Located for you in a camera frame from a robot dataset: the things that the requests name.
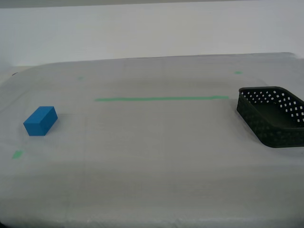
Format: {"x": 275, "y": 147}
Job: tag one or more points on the black perforated plastic basket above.
{"x": 261, "y": 128}

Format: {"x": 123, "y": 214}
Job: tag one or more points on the blue rectangular block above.
{"x": 39, "y": 121}

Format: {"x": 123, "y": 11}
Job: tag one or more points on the white table cloth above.
{"x": 152, "y": 166}

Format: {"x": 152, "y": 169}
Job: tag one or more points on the small green tape mark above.
{"x": 238, "y": 72}
{"x": 17, "y": 154}
{"x": 80, "y": 78}

